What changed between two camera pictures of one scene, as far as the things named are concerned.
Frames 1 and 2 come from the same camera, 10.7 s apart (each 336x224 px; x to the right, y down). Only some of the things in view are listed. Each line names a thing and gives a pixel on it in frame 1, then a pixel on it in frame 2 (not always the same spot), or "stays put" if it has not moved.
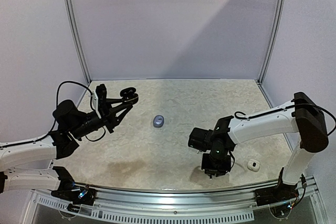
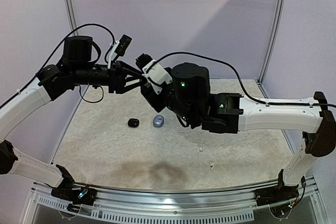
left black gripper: (108, 117) to (118, 69)
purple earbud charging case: (158, 121) stays put
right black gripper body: (214, 169) to (151, 94)
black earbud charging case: (128, 95) to (133, 123)
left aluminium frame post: (69, 14) stays put
